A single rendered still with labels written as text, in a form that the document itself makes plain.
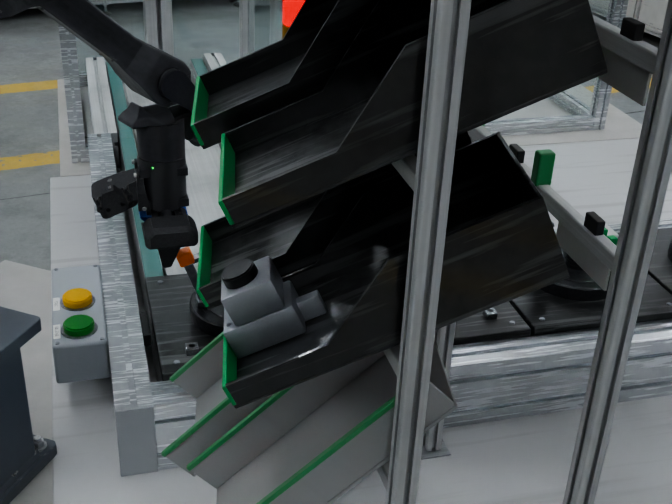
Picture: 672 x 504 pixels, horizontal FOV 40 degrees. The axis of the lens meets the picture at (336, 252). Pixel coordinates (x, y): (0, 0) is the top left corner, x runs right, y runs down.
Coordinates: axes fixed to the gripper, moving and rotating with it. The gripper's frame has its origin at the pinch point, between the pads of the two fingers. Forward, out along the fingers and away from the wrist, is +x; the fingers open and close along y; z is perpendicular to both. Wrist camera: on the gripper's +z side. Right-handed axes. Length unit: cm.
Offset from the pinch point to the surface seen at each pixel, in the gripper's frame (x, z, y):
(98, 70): 12, 4, -113
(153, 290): 11.7, 1.3, -8.1
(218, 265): -10.6, -2.9, 26.0
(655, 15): 86, -357, -425
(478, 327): 11.6, -40.3, 9.9
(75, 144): 18, 11, -82
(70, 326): 11.5, 12.7, -0.7
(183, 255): 1.6, -2.1, 0.8
